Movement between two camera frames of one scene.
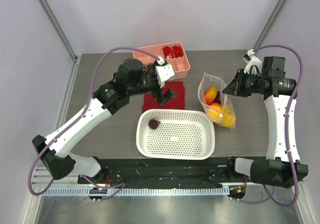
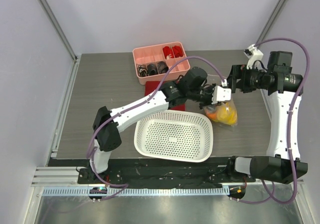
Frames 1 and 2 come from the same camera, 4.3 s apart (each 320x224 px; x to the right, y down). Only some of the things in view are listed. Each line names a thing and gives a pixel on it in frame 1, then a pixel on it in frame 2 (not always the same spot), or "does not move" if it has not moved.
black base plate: x=167 y=172 does not move
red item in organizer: x=167 y=51 does not move
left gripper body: x=153 y=87 → x=205 y=99
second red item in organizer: x=177 y=51 does not move
